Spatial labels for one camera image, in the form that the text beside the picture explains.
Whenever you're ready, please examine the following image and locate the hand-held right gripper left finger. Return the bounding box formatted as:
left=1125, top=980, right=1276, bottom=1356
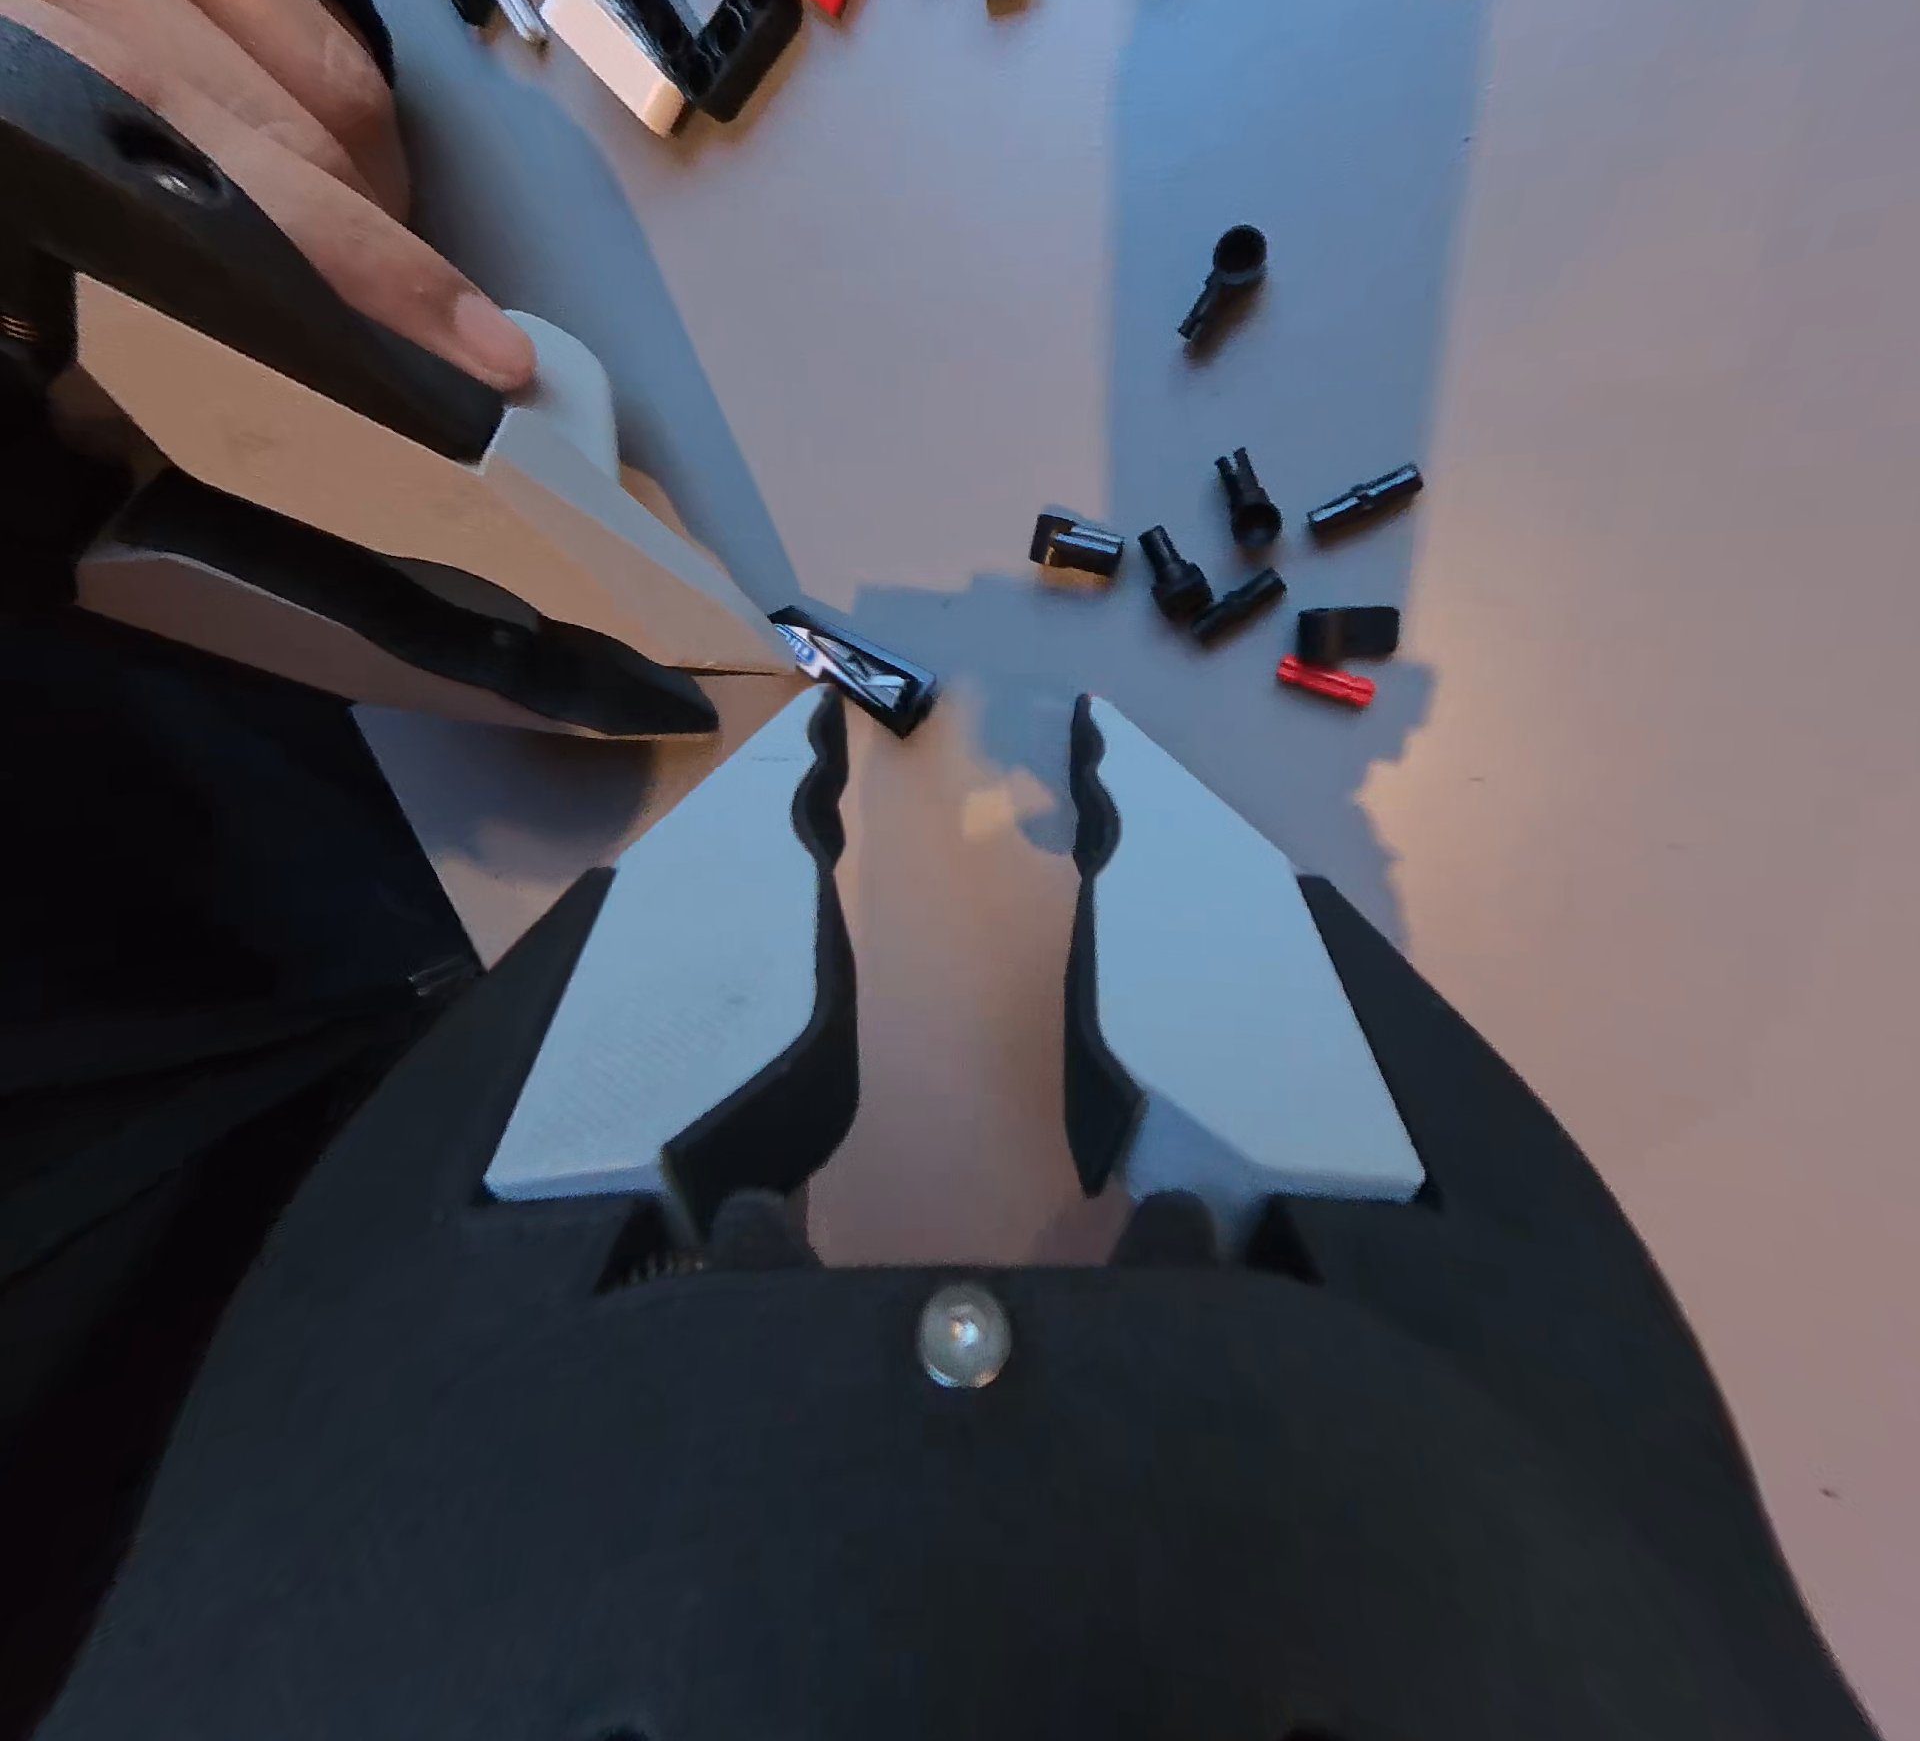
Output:
left=483, top=684, right=866, bottom=1240

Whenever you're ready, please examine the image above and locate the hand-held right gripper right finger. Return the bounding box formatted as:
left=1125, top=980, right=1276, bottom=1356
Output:
left=1061, top=694, right=1427, bottom=1247

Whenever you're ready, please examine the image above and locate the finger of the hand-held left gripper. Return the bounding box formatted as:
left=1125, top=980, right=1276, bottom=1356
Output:
left=74, top=473, right=722, bottom=740
left=74, top=280, right=796, bottom=677

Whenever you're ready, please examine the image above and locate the black sloped brick with sticker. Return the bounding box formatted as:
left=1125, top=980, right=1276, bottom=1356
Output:
left=769, top=604, right=939, bottom=740

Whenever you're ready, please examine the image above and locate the black elbow connector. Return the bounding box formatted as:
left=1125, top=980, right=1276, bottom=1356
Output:
left=1027, top=512, right=1128, bottom=579

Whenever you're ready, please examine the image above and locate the grey desk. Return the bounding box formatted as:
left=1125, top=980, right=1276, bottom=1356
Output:
left=300, top=0, right=1920, bottom=1741

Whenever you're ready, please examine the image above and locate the person's left hand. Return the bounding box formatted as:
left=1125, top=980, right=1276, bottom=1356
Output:
left=0, top=0, right=538, bottom=393

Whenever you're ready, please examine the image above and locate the person's black clothing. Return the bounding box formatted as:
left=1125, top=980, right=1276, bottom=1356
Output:
left=0, top=392, right=489, bottom=1473

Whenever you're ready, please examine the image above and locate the short black pin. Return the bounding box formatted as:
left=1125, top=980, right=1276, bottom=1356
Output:
left=1190, top=566, right=1287, bottom=648

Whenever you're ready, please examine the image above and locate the black stubby connector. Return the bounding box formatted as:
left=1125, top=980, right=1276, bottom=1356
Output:
left=1136, top=523, right=1218, bottom=623

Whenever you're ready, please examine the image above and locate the black socket pin connector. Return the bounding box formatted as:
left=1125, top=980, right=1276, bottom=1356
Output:
left=1212, top=445, right=1284, bottom=553

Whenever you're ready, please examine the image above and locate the long black pin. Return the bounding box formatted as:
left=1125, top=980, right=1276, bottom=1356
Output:
left=1304, top=464, right=1427, bottom=536

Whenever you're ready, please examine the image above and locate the black ring-end connector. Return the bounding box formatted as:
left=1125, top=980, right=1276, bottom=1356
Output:
left=1178, top=223, right=1271, bottom=346

